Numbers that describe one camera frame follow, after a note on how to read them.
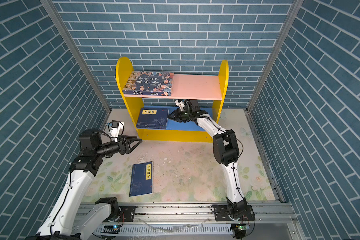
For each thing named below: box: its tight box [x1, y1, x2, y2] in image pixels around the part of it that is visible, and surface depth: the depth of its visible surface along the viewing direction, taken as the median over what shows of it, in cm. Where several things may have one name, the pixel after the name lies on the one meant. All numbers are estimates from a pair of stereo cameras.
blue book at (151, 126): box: [136, 125, 167, 129], surface depth 92 cm
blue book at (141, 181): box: [129, 161, 154, 197], surface depth 86 cm
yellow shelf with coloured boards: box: [116, 57, 229, 143], surface depth 84 cm
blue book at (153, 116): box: [137, 108, 169, 124], surface depth 95 cm
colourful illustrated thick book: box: [122, 71, 175, 96], surface depth 75 cm
